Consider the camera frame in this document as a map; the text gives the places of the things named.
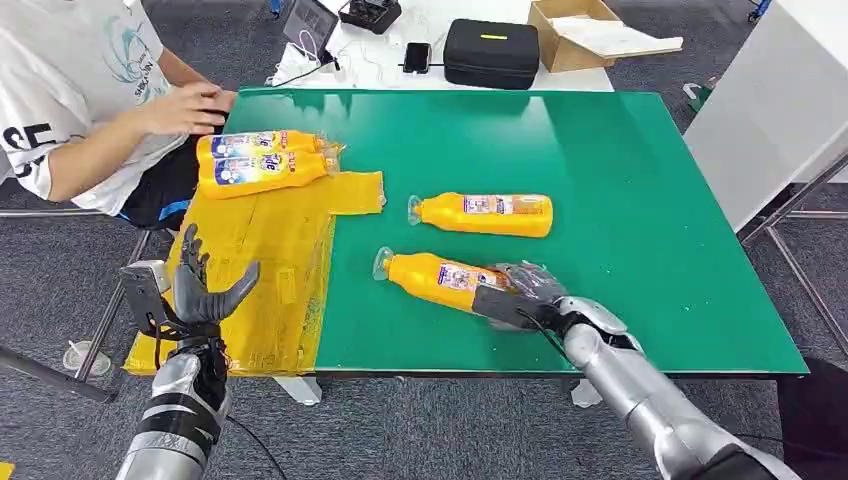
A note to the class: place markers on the person's right hand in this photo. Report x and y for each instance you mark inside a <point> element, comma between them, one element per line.
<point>179,109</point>

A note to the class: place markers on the person's left hand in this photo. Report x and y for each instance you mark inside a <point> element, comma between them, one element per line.
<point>227,100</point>

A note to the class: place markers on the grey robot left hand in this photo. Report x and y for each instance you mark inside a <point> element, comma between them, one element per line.
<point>195,298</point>

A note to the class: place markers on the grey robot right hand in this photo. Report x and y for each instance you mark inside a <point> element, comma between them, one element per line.
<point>510,306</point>

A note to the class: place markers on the orange drink bottle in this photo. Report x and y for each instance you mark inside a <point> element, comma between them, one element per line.
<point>265,140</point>
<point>424,281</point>
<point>265,177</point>
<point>484,222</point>

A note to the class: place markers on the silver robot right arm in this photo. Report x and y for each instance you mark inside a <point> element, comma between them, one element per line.
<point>629,384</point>

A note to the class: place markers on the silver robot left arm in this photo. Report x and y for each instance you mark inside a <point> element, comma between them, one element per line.
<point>172,430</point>

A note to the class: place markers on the yellow plastic sheet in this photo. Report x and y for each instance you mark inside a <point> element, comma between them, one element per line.
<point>265,265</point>

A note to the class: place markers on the dark tablet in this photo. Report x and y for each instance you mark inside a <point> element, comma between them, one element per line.
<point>310,21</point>

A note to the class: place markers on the white table foot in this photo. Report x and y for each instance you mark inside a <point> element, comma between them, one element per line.
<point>586,395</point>
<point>299,391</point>

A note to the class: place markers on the person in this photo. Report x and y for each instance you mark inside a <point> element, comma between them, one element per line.
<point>66,66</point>

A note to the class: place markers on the clear plastic cup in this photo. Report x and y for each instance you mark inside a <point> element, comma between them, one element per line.
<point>86,361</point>

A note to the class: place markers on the white table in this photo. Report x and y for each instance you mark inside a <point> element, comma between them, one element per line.
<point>374,69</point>

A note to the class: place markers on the green table mat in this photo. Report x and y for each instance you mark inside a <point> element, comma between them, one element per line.
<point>629,199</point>

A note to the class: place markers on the black tray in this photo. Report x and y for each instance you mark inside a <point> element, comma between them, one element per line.
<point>370,13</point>

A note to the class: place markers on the black smartphone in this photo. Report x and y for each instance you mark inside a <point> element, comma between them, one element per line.
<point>417,58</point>

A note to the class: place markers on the black zip case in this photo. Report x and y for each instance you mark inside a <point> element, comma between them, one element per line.
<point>491,60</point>

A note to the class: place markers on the open cardboard box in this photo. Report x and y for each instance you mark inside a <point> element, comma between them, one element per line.
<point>563,53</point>

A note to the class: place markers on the green and white object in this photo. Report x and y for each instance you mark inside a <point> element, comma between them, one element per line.
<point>699,96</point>

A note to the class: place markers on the white flat board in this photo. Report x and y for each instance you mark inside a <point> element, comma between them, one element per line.
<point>616,36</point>

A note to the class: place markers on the white desk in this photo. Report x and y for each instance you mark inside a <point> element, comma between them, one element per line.
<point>762,99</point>

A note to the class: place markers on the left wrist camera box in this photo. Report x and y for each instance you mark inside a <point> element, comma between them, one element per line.
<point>142,291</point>

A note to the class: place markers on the metal chair frame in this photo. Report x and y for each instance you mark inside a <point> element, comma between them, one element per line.
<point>99,331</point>

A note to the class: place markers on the metal desk frame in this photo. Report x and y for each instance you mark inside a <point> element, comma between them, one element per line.
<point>795,265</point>

